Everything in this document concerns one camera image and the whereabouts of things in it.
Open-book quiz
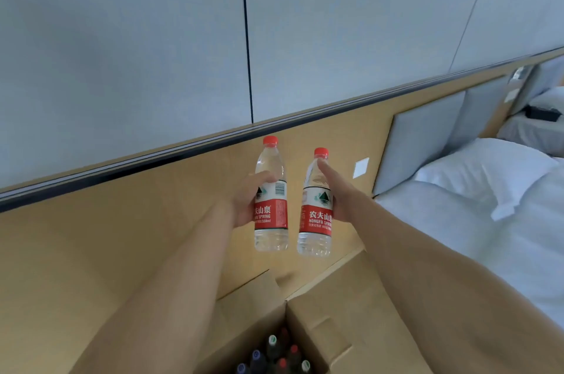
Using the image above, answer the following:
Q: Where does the brown cardboard box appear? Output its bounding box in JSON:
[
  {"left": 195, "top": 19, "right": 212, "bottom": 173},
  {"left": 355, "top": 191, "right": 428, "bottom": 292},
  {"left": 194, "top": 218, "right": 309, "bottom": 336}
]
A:
[{"left": 193, "top": 248, "right": 435, "bottom": 374}]

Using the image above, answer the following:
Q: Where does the white pillow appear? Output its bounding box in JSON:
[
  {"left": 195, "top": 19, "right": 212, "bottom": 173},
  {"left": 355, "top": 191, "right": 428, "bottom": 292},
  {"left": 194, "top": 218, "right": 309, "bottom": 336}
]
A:
[
  {"left": 528, "top": 86, "right": 564, "bottom": 114},
  {"left": 414, "top": 137, "right": 559, "bottom": 221}
]

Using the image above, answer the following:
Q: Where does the red cap water bottle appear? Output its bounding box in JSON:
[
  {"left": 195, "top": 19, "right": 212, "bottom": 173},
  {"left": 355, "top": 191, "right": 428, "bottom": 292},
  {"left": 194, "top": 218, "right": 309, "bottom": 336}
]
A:
[
  {"left": 254, "top": 136, "right": 290, "bottom": 252},
  {"left": 297, "top": 147, "right": 334, "bottom": 258}
]

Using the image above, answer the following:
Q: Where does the person's right hand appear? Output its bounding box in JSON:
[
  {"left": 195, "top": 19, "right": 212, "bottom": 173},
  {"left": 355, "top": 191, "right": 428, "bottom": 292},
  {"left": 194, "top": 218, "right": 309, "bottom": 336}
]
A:
[{"left": 317, "top": 159, "right": 369, "bottom": 224}]

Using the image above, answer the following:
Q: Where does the black bag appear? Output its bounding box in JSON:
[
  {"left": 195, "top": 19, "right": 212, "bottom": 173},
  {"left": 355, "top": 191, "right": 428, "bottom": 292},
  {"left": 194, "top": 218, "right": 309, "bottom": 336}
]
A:
[{"left": 524, "top": 105, "right": 563, "bottom": 123}]

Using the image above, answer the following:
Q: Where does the person's left forearm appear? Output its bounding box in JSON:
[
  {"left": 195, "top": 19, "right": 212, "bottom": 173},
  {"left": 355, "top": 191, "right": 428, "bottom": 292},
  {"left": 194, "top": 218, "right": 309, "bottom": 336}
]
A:
[{"left": 70, "top": 200, "right": 241, "bottom": 374}]

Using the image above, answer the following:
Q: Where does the group of bottles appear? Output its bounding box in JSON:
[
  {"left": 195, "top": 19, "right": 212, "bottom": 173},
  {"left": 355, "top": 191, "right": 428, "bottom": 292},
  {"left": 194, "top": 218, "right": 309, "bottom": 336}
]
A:
[{"left": 233, "top": 327, "right": 314, "bottom": 374}]

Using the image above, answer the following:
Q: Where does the grey wall control panel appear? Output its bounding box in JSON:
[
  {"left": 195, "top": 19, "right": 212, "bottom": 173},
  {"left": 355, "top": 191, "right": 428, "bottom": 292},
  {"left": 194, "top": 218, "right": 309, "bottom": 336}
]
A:
[{"left": 509, "top": 65, "right": 535, "bottom": 83}]

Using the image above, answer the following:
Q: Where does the grey headboard panel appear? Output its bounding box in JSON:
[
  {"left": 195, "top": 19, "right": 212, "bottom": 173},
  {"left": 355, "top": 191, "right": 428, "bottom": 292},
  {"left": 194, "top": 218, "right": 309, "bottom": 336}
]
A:
[
  {"left": 372, "top": 90, "right": 466, "bottom": 197},
  {"left": 442, "top": 75, "right": 511, "bottom": 154},
  {"left": 511, "top": 54, "right": 564, "bottom": 117}
]

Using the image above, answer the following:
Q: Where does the person's left hand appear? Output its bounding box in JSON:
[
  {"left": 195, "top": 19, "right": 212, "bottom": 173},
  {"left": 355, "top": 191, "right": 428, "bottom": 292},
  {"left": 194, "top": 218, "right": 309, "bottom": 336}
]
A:
[{"left": 231, "top": 170, "right": 279, "bottom": 229}]

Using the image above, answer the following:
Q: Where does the person's right forearm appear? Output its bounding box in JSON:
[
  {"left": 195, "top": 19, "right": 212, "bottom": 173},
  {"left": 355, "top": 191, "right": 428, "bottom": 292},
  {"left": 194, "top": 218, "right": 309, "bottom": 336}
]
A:
[{"left": 348, "top": 197, "right": 564, "bottom": 374}]

